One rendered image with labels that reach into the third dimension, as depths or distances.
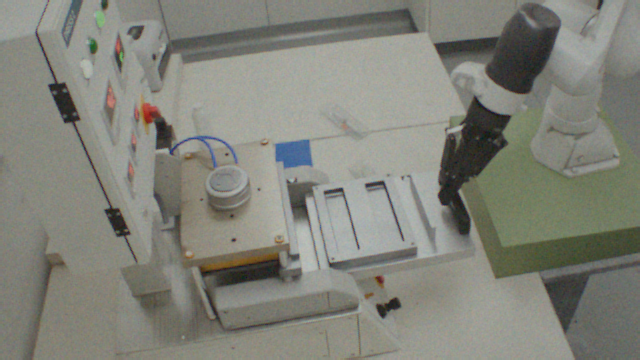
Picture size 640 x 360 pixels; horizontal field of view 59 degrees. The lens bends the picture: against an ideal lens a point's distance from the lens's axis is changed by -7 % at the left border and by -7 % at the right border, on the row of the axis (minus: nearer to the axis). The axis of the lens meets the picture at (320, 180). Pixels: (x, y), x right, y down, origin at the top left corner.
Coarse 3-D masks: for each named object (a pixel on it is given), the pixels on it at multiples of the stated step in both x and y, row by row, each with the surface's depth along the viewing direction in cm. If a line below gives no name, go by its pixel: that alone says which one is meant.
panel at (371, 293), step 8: (360, 280) 118; (376, 280) 129; (360, 288) 115; (368, 288) 121; (376, 288) 126; (384, 288) 132; (360, 296) 113; (368, 296) 115; (376, 296) 123; (384, 296) 129; (368, 304) 115; (376, 304) 120; (376, 312) 117; (392, 312) 128; (384, 320) 120; (392, 320) 125; (392, 328) 122
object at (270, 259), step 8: (256, 256) 105; (264, 256) 105; (272, 256) 105; (288, 256) 106; (208, 264) 104; (216, 264) 104; (224, 264) 105; (232, 264) 105; (240, 264) 106; (248, 264) 106; (256, 264) 106; (264, 264) 107; (272, 264) 107; (208, 272) 106; (216, 272) 106; (224, 272) 106
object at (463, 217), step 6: (438, 174) 123; (438, 180) 124; (456, 192) 117; (456, 198) 116; (456, 204) 115; (462, 204) 115; (456, 210) 115; (462, 210) 114; (462, 216) 113; (468, 216) 113; (462, 222) 112; (468, 222) 112; (462, 228) 113; (468, 228) 114
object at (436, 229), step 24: (312, 192) 126; (408, 192) 124; (432, 192) 123; (312, 216) 121; (408, 216) 119; (432, 216) 114; (456, 216) 118; (432, 240) 114; (456, 240) 114; (384, 264) 111; (408, 264) 112; (432, 264) 114
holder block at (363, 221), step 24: (336, 192) 124; (360, 192) 122; (384, 192) 123; (336, 216) 119; (360, 216) 117; (384, 216) 118; (336, 240) 115; (360, 240) 113; (384, 240) 114; (408, 240) 112; (336, 264) 110; (360, 264) 111
